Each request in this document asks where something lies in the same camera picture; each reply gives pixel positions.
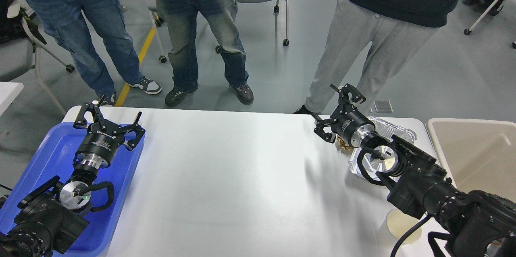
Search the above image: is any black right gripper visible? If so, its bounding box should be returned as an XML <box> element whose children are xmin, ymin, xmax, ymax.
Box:
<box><xmin>310</xmin><ymin>84</ymin><xmax>376</xmax><ymax>148</ymax></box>

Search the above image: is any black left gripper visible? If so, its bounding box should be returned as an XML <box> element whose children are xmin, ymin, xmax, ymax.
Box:
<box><xmin>73</xmin><ymin>95</ymin><xmax>146</xmax><ymax>169</ymax></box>

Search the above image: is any white paper cup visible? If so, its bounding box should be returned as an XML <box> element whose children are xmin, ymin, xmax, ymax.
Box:
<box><xmin>376</xmin><ymin>209</ymin><xmax>420</xmax><ymax>248</ymax></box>

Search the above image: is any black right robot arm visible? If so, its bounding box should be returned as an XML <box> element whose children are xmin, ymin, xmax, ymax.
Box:
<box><xmin>313</xmin><ymin>84</ymin><xmax>516</xmax><ymax>257</ymax></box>

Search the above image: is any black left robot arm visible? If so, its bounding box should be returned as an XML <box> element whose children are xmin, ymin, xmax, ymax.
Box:
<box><xmin>1</xmin><ymin>103</ymin><xmax>146</xmax><ymax>257</ymax></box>

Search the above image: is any crumpled brown paper ball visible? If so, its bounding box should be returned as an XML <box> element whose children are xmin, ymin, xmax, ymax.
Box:
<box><xmin>335</xmin><ymin>135</ymin><xmax>354</xmax><ymax>152</ymax></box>

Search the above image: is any metal floor plate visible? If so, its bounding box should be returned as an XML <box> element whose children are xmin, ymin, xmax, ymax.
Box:
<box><xmin>366</xmin><ymin>100</ymin><xmax>394</xmax><ymax>114</ymax></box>

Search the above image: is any aluminium foil tray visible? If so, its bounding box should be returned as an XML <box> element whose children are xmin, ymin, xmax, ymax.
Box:
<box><xmin>348</xmin><ymin>115</ymin><xmax>417</xmax><ymax>181</ymax></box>

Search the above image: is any blue plastic tray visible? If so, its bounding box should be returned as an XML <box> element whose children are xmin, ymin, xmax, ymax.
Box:
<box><xmin>0</xmin><ymin>122</ymin><xmax>145</xmax><ymax>257</ymax></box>

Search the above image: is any white side table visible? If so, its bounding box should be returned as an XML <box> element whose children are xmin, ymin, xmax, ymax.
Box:
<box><xmin>0</xmin><ymin>82</ymin><xmax>24</xmax><ymax>115</ymax></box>

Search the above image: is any grey chair left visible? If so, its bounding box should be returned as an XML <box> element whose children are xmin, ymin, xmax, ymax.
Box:
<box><xmin>0</xmin><ymin>0</ymin><xmax>75</xmax><ymax>115</ymax></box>

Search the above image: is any person in grey sweatpants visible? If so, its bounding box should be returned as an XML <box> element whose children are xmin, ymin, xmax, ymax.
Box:
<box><xmin>296</xmin><ymin>0</ymin><xmax>458</xmax><ymax>114</ymax></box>

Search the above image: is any person in blue jeans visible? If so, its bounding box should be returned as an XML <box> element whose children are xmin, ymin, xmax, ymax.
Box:
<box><xmin>26</xmin><ymin>0</ymin><xmax>162</xmax><ymax>107</ymax></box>

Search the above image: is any beige plastic bin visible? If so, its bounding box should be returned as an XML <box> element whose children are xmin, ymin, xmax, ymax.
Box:
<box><xmin>427</xmin><ymin>118</ymin><xmax>516</xmax><ymax>201</ymax></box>

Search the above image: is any person in faded jeans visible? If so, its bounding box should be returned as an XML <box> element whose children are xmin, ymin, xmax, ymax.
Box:
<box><xmin>143</xmin><ymin>0</ymin><xmax>254</xmax><ymax>107</ymax></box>

